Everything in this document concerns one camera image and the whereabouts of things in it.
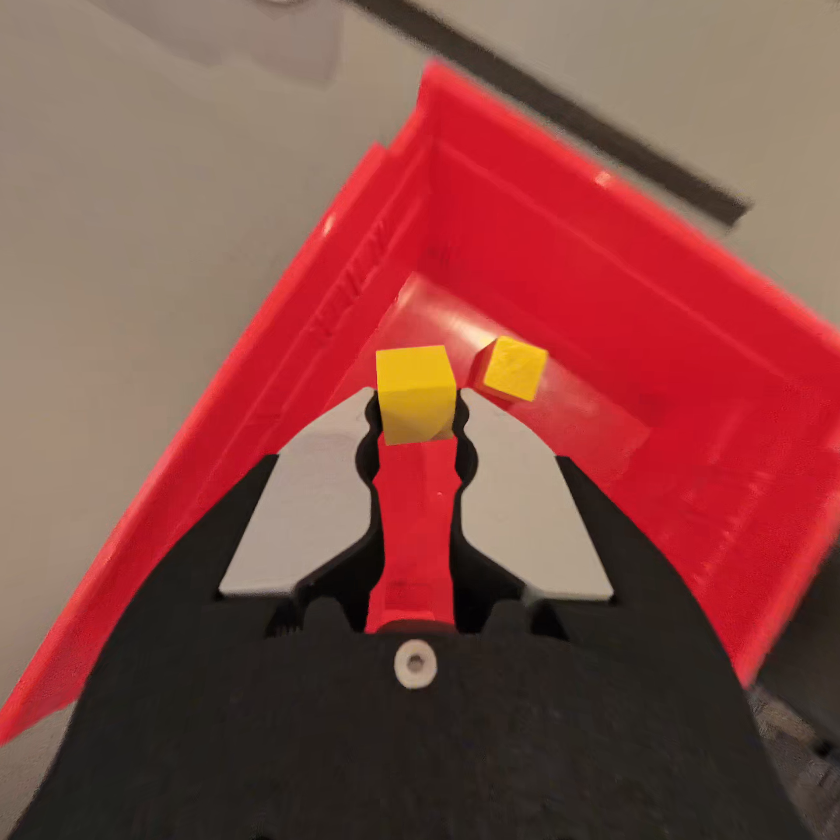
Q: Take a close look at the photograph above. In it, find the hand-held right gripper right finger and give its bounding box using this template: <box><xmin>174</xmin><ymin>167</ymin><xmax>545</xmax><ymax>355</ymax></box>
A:
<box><xmin>453</xmin><ymin>389</ymin><xmax>615</xmax><ymax>607</ymax></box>

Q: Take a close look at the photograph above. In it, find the red plastic bin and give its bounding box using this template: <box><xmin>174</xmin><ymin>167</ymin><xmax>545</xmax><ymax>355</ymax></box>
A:
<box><xmin>0</xmin><ymin>59</ymin><xmax>840</xmax><ymax>749</ymax></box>

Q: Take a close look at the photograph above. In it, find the grey desk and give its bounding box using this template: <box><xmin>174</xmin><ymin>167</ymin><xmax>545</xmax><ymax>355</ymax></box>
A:
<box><xmin>0</xmin><ymin>0</ymin><xmax>840</xmax><ymax>788</ymax></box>

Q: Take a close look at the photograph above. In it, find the yellow wooden block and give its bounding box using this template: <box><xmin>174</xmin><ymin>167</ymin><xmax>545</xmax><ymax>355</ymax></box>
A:
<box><xmin>376</xmin><ymin>346</ymin><xmax>458</xmax><ymax>447</ymax></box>
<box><xmin>473</xmin><ymin>336</ymin><xmax>550</xmax><ymax>401</ymax></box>

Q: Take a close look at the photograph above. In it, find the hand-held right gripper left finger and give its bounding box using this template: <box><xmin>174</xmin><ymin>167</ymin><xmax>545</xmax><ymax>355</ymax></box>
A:
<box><xmin>217</xmin><ymin>389</ymin><xmax>384</xmax><ymax>607</ymax></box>

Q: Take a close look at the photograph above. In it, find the white board stand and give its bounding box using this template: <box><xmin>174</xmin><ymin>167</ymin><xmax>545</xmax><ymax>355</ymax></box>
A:
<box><xmin>92</xmin><ymin>0</ymin><xmax>342</xmax><ymax>86</ymax></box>

